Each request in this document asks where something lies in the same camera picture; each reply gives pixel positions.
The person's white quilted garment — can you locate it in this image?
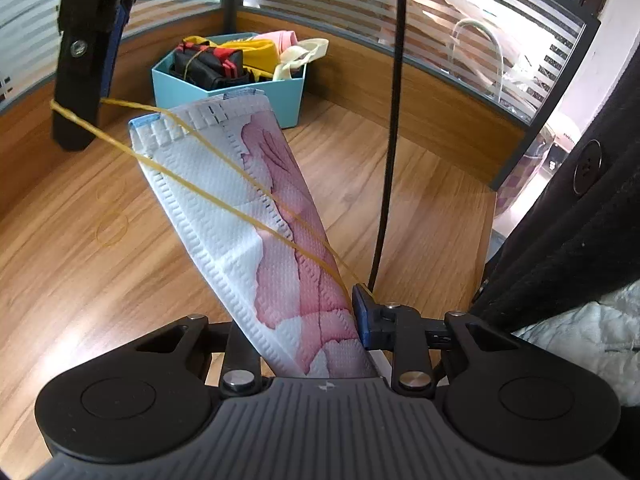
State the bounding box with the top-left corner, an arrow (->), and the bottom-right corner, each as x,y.
511,280 -> 640,407

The striped glass partition with label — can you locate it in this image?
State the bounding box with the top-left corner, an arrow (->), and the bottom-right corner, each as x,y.
0,0 -> 236,117

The floral white shopping bag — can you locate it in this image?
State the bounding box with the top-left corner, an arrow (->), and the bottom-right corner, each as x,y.
127,91 -> 387,382

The person's black coat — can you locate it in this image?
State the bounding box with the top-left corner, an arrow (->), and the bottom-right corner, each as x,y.
471,45 -> 640,337

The teal box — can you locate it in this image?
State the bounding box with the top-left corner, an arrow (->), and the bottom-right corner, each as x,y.
151,32 -> 307,130

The black red folded bag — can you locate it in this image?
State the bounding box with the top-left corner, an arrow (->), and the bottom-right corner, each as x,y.
172,42 -> 254,89

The yellow rubber band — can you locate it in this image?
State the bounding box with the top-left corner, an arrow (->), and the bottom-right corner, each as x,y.
95,210 -> 131,247
50,97 -> 374,294

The yellow folded bag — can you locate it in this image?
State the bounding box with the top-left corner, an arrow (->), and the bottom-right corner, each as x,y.
220,37 -> 277,81

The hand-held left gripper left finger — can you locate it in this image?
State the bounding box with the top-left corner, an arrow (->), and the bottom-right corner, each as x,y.
134,314 -> 262,396

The pink folded bag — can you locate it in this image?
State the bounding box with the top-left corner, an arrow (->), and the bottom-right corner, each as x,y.
255,30 -> 299,52

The black cable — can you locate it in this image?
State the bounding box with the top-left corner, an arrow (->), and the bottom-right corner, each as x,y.
369,0 -> 409,287

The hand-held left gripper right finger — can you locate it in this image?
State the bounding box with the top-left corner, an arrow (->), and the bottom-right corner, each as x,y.
351,284 -> 523,397

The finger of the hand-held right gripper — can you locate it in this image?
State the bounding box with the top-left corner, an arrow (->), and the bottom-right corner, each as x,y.
50,0 -> 152,152

